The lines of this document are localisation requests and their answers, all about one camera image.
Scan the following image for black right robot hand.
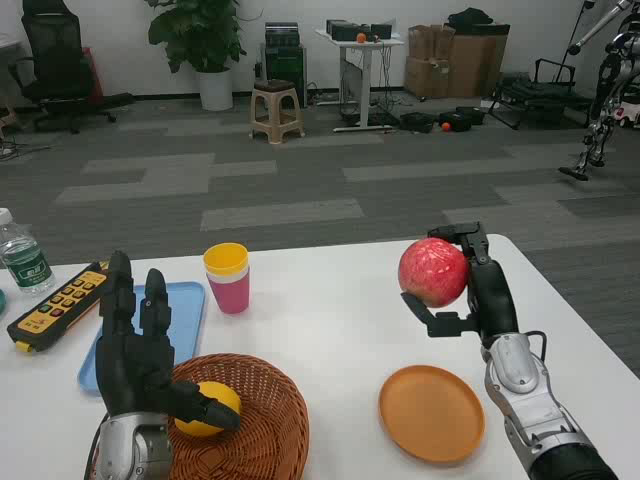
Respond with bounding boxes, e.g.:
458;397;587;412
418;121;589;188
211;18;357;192
399;222;521;346

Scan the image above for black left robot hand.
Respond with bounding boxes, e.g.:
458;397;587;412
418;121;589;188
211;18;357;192
94;249;242;434

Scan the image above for red apple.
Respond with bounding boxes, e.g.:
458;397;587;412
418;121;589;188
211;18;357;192
398;237;472;309

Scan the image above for yellow round fruit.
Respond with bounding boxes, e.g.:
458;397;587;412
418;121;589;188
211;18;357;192
173;380;244;439

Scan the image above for orange round plate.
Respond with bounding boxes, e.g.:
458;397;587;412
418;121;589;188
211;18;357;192
378;364;487;464

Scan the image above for light blue plastic tray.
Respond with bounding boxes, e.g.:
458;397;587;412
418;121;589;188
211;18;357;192
78;280;207;398

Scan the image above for yellow black remote controller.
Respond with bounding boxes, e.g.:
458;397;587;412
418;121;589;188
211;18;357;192
6;260;112;354

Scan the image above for pink plastic cup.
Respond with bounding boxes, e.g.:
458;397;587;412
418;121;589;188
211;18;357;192
205;272;251;315

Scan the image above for clear plastic water bottle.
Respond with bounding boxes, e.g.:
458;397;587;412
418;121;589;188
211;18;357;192
0;207;57;296

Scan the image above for yellow plastic cup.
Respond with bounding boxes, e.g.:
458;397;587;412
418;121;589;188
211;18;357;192
202;242;250;276

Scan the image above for white plastic cup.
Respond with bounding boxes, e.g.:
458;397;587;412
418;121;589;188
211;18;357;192
204;265;250;284

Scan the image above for brown wicker basket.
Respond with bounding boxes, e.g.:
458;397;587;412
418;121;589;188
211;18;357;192
166;353;310;480

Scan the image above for wide black floor case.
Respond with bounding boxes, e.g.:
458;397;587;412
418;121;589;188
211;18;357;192
439;105;487;133

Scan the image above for small black floor case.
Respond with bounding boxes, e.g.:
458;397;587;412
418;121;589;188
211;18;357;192
399;110;437;135

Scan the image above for black metal folding rack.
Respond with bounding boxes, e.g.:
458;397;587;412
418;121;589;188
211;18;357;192
486;57;597;132

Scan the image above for stacked cardboard boxes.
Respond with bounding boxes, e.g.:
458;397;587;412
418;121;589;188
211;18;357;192
403;23;509;100

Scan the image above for white standing desk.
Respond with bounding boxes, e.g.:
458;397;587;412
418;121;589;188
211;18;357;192
315;27;407;134

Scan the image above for black bag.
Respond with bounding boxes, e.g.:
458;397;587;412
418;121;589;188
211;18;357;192
446;6;512;37

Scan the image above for beige plastic stool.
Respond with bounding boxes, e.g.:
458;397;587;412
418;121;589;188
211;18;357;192
249;79;306;146

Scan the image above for large black equipment box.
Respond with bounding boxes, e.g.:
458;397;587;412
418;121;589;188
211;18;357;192
325;18;359;42

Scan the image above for black computer tower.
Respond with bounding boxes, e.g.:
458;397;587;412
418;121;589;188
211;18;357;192
259;42;308;109

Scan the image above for black office chair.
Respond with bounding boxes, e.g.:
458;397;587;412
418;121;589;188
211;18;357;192
7;0;136;135

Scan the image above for green potted plant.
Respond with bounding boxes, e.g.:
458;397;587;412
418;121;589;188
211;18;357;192
143;0;250;113

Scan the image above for stack of black devices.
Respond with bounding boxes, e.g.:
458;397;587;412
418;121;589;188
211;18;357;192
264;21;300;48

